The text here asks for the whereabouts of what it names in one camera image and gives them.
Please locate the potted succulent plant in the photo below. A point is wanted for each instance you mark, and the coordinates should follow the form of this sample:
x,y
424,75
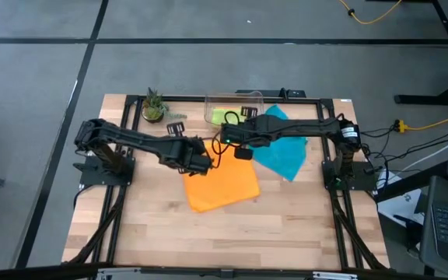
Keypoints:
x,y
153,110

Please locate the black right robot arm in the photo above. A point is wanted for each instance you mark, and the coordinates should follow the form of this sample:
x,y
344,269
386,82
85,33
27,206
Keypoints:
x,y
309,126

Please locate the white cardboard box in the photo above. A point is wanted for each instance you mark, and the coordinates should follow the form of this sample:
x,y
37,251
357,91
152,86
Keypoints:
x,y
403,206

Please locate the black aluminium table frame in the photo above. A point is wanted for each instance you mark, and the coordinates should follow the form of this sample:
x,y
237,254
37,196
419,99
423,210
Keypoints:
x,y
189,97

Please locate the clear plastic container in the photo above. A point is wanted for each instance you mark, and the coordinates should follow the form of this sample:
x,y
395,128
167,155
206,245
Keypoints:
x,y
255,103

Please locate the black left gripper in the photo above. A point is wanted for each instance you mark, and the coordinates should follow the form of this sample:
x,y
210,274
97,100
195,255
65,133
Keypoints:
x,y
187,153

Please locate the black desk crossbar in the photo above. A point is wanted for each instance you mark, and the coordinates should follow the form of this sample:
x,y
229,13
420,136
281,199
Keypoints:
x,y
410,183

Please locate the black crossbeam with silver brackets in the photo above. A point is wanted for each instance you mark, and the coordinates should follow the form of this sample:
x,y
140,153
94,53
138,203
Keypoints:
x,y
169,271

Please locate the black desk leg frame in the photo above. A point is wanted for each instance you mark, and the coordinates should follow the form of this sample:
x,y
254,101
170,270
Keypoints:
x,y
422,99

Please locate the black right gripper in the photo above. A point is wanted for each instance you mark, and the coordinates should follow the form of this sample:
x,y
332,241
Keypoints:
x,y
243,132

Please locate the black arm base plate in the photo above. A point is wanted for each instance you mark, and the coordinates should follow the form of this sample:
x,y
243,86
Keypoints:
x,y
92,177
364,180

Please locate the orange microfiber towel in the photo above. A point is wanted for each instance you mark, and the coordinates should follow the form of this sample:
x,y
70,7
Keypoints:
x,y
224,186

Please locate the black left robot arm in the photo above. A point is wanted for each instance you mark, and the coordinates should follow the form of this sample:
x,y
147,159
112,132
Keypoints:
x,y
130,138

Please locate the teal microfiber towel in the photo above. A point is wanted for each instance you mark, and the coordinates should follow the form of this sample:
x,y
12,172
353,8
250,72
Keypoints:
x,y
282,159

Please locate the green microfiber towel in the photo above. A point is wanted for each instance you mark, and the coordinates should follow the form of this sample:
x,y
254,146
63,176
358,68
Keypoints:
x,y
220,116

